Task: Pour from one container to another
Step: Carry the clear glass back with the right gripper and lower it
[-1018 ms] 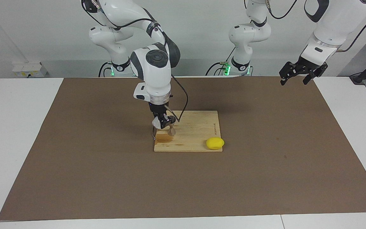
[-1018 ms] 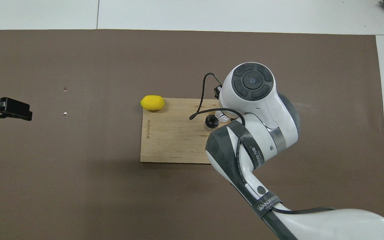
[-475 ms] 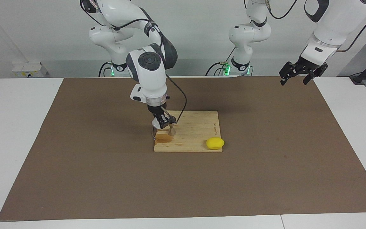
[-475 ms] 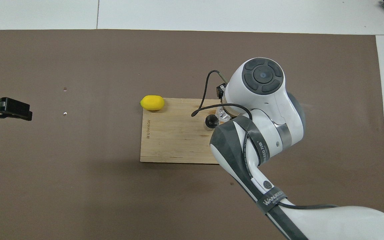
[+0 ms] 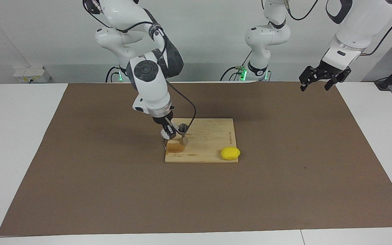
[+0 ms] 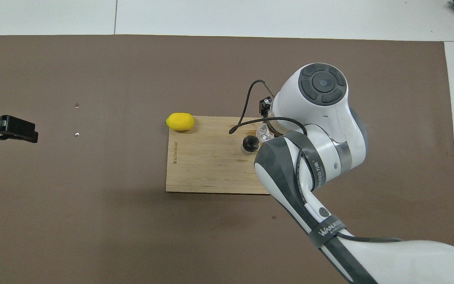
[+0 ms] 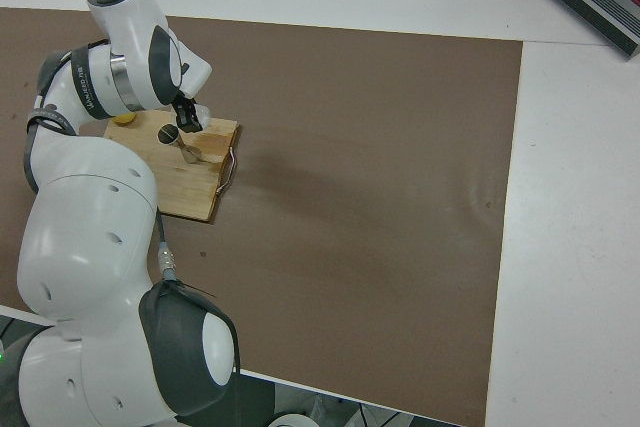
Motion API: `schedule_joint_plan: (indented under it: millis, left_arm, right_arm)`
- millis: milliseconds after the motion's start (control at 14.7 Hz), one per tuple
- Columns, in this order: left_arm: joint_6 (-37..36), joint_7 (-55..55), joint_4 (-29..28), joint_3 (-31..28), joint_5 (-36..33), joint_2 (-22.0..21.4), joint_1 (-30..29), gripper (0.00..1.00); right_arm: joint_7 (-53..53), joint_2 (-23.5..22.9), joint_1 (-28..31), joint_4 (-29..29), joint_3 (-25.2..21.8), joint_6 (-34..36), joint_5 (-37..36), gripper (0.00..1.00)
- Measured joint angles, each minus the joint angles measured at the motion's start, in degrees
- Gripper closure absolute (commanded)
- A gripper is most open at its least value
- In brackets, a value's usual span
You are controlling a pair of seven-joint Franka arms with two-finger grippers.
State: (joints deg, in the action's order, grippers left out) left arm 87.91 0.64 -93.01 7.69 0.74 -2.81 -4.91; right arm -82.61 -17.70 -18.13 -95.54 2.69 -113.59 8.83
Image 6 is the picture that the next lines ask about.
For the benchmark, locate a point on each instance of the small clear glass cup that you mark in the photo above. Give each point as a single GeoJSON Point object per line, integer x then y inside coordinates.
{"type": "Point", "coordinates": [265, 133]}

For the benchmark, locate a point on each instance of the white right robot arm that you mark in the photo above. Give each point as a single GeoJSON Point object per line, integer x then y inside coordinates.
{"type": "Point", "coordinates": [329, 130]}

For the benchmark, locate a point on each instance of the brown paper table mat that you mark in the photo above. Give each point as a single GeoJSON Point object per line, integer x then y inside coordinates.
{"type": "Point", "coordinates": [93, 197]}

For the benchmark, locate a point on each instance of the yellow lemon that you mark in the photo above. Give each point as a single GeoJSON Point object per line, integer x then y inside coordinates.
{"type": "Point", "coordinates": [180, 121]}

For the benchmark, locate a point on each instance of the wooden cutting board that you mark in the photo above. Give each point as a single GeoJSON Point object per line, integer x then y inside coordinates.
{"type": "Point", "coordinates": [207, 165]}

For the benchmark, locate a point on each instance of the steel double jigger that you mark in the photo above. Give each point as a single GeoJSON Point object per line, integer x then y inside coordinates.
{"type": "Point", "coordinates": [250, 144]}

